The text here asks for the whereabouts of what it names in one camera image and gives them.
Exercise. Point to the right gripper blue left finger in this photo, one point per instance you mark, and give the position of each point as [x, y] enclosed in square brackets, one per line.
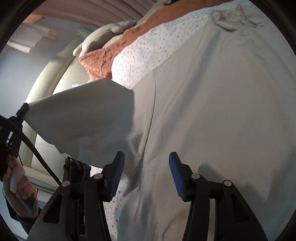
[101, 188]

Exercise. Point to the person's left hand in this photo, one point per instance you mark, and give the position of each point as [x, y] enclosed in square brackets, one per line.
[23, 189]

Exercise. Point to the white floral dotted quilt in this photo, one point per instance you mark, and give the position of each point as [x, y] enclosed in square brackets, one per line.
[148, 51]

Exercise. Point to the beige plush pillow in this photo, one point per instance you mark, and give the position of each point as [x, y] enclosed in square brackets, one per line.
[98, 38]

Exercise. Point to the orange brown duvet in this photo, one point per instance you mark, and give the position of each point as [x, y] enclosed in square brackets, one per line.
[98, 62]

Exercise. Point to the beige large garment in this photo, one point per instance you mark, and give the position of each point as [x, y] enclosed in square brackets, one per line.
[224, 101]

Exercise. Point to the pink curtain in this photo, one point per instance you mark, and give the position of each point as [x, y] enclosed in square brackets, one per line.
[95, 13]

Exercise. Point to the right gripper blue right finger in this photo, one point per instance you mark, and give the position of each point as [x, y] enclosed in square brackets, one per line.
[191, 187]

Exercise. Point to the cream padded headboard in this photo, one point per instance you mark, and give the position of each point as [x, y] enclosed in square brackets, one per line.
[63, 72]

